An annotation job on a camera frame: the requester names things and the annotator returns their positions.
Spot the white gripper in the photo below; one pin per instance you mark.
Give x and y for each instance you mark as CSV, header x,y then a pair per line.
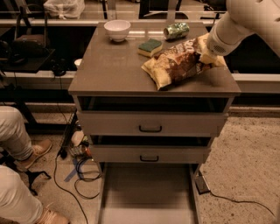
x,y
215,44

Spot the brown chip bag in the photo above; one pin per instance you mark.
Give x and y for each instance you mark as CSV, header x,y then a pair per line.
x,y
179,62

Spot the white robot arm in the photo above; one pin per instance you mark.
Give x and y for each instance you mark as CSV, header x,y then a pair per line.
x,y
242,19

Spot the grey drawer cabinet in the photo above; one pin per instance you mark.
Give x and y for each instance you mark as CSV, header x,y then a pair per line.
x,y
110,78

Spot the white plastic bag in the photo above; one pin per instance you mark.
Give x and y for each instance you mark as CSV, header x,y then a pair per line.
x,y
64,9

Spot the open bottom drawer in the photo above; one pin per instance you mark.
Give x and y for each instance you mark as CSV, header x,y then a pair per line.
x,y
148,194

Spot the black bag on shelf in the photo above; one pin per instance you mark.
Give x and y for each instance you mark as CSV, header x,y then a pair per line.
x,y
30,45

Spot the green soda can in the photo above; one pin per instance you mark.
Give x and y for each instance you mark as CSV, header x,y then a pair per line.
x,y
176,31

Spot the green yellow sponge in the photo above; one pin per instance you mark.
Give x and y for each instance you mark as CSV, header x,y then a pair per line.
x,y
150,47

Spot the white bowl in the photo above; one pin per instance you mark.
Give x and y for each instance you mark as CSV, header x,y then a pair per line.
x,y
117,30

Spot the black power adapter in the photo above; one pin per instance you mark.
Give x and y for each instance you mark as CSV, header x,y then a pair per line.
x,y
202,185

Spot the black headphones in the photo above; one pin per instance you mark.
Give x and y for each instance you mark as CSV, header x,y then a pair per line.
x,y
59,67

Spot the tan shoe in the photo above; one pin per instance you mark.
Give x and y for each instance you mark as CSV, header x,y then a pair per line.
x,y
38,151
52,217

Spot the person's upper leg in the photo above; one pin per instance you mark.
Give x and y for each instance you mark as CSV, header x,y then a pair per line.
x,y
13,135

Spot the person's leg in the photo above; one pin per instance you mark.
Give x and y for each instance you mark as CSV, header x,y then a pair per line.
x,y
16,201
13,135

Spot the tan lower shoe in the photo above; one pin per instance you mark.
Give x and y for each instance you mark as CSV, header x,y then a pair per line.
x,y
52,217

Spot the person's lower leg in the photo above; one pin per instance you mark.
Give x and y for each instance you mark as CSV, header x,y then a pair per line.
x,y
16,201

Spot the middle drawer with handle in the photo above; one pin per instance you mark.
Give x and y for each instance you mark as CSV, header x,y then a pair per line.
x,y
141,154

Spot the drawer with handle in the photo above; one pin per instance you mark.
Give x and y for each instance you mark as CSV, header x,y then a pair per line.
x,y
151,124
141,154

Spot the top drawer with handle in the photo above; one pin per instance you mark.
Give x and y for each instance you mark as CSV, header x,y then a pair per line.
x,y
151,124

